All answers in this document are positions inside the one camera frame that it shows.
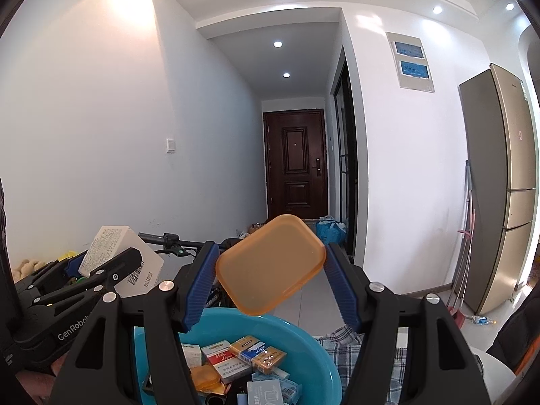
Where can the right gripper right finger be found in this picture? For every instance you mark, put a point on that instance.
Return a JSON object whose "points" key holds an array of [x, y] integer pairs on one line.
{"points": [[439, 366]]}

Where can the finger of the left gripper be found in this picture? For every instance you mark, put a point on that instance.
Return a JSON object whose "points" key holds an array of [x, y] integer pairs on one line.
{"points": [[84, 290], [52, 277]]}

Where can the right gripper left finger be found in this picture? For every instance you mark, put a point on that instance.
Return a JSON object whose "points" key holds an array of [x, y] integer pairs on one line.
{"points": [[101, 365]]}

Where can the white square carton box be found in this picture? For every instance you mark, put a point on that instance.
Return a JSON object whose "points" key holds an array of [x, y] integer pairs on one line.
{"points": [[133, 266]]}

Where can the orange plastic case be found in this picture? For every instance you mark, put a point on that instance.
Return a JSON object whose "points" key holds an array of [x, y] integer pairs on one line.
{"points": [[270, 265]]}

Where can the grey lighter case box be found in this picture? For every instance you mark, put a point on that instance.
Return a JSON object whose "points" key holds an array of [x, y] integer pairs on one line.
{"points": [[267, 392]]}

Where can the person left hand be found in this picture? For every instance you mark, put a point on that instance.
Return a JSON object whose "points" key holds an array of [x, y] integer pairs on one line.
{"points": [[39, 385]]}

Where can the beige plush toy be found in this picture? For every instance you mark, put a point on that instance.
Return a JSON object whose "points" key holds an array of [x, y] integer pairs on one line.
{"points": [[26, 268]]}

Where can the red dustpan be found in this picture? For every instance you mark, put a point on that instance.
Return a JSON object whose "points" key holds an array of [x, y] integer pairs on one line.
{"points": [[457, 316]]}

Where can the red white cigarette pack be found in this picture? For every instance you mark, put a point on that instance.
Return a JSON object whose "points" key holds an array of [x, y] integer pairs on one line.
{"points": [[227, 365]]}

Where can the blue plastic basin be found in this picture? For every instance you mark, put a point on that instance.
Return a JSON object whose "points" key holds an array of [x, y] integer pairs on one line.
{"points": [[307, 362]]}

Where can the blue shopping bag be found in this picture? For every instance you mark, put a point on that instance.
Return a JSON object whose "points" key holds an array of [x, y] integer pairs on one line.
{"points": [[330, 230]]}

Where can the dark brown entrance door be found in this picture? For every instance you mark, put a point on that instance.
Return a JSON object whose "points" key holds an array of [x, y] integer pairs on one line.
{"points": [[296, 169]]}

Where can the gold refrigerator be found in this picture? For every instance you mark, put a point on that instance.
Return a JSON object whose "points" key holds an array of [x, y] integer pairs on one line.
{"points": [[502, 163]]}

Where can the white wall switch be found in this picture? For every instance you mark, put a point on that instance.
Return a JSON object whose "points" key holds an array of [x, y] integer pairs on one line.
{"points": [[170, 146]]}

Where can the wall electrical panel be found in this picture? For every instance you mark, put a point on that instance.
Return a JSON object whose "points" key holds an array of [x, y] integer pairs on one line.
{"points": [[412, 67]]}

